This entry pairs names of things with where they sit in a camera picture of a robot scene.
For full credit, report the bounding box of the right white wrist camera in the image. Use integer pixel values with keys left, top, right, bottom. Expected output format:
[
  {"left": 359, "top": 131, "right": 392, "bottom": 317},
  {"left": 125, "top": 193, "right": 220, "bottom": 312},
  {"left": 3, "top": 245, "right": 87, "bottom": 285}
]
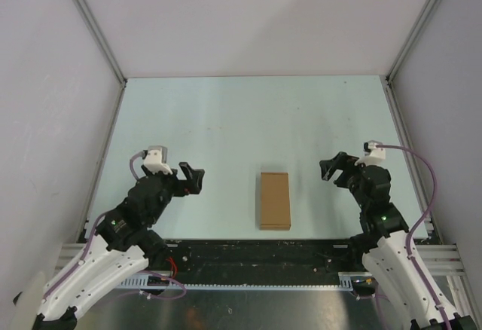
[{"left": 355, "top": 141, "right": 386, "bottom": 167}]

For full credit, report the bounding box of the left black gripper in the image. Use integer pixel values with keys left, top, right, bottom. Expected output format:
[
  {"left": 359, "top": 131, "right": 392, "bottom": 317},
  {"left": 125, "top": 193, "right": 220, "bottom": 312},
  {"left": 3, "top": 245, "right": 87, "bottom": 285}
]
[{"left": 142, "top": 161, "right": 204, "bottom": 224}]

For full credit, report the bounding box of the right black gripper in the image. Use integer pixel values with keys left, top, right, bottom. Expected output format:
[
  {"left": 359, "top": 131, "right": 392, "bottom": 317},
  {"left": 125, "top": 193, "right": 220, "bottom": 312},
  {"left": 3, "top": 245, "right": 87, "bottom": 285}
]
[{"left": 319, "top": 151, "right": 368, "bottom": 209}]

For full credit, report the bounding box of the aluminium frame rail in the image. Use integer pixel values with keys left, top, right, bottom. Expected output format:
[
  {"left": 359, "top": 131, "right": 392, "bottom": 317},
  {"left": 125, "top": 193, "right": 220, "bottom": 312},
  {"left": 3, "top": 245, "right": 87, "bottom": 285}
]
[{"left": 53, "top": 243, "right": 465, "bottom": 276}]

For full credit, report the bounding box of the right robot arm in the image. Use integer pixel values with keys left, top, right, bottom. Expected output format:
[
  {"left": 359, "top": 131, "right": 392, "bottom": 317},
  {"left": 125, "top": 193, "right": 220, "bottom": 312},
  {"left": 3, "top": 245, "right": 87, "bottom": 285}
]
[{"left": 319, "top": 151, "right": 477, "bottom": 329}]

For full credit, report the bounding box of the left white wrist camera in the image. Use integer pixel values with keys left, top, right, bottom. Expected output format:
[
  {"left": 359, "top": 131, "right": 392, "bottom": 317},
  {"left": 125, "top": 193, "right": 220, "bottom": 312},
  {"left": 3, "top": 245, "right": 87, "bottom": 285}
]
[{"left": 142, "top": 145, "right": 173, "bottom": 176}]

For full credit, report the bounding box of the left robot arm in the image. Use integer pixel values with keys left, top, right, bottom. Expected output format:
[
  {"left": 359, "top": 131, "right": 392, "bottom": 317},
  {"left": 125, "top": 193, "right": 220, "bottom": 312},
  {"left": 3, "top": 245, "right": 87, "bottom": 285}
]
[{"left": 10, "top": 162, "right": 205, "bottom": 329}]

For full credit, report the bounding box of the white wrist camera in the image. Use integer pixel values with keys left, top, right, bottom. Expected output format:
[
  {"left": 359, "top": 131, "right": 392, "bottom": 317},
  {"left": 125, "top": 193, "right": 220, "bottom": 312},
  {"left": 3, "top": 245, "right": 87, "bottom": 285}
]
[
  {"left": 142, "top": 145, "right": 173, "bottom": 176},
  {"left": 355, "top": 141, "right": 386, "bottom": 167}
]

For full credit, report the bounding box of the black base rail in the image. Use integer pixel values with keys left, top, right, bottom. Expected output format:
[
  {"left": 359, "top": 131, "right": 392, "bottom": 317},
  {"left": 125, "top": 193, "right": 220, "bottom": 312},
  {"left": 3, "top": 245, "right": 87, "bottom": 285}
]
[{"left": 166, "top": 240, "right": 363, "bottom": 284}]

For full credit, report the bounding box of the brown cardboard box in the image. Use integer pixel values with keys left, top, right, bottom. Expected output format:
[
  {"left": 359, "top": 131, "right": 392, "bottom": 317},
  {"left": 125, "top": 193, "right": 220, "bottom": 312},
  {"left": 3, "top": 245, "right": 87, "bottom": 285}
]
[{"left": 260, "top": 173, "right": 291, "bottom": 231}]

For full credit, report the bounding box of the grey slotted cable duct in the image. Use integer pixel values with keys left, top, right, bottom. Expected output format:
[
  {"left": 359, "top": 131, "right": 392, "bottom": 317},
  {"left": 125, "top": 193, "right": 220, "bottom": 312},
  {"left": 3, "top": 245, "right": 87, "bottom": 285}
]
[{"left": 115, "top": 273, "right": 353, "bottom": 292}]

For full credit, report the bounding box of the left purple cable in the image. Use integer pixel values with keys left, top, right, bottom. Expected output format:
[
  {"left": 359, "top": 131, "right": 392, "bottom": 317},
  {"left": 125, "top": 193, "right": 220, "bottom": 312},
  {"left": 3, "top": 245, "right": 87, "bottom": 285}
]
[{"left": 41, "top": 151, "right": 188, "bottom": 308}]

